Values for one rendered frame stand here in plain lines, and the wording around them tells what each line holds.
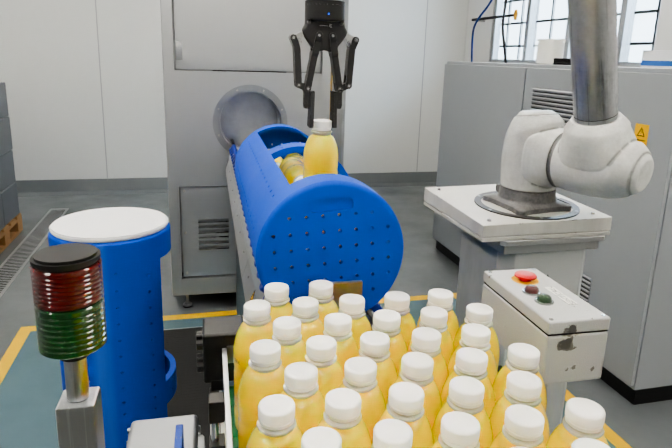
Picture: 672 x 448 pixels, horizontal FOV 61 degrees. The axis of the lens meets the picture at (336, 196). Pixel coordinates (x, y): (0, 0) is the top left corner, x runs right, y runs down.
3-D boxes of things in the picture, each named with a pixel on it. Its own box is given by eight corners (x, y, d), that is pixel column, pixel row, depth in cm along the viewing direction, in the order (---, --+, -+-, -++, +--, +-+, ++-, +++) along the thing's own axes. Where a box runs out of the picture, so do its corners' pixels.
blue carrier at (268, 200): (321, 204, 195) (318, 121, 188) (404, 315, 113) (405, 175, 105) (237, 211, 190) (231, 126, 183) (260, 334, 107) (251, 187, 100)
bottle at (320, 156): (341, 215, 118) (345, 127, 113) (326, 225, 112) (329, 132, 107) (311, 209, 121) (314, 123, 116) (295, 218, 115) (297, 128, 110)
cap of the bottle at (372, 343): (382, 339, 77) (382, 327, 76) (394, 353, 73) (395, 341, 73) (355, 343, 76) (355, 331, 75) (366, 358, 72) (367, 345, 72)
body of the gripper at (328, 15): (342, 2, 110) (341, 51, 112) (299, 0, 108) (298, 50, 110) (352, -1, 103) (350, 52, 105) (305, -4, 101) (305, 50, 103)
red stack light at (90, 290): (109, 284, 60) (106, 249, 59) (98, 310, 54) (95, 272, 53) (43, 288, 59) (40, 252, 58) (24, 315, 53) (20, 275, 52)
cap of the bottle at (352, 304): (369, 309, 86) (370, 298, 86) (352, 316, 83) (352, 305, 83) (351, 300, 89) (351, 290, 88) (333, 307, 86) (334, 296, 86)
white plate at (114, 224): (97, 246, 124) (97, 251, 124) (191, 218, 147) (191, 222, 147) (24, 224, 138) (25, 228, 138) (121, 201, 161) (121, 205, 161)
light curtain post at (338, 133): (334, 358, 281) (346, -3, 241) (337, 364, 276) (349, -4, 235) (322, 359, 280) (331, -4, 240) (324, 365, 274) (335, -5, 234)
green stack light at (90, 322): (112, 327, 62) (109, 285, 60) (101, 357, 56) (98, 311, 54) (48, 332, 60) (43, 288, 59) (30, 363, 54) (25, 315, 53)
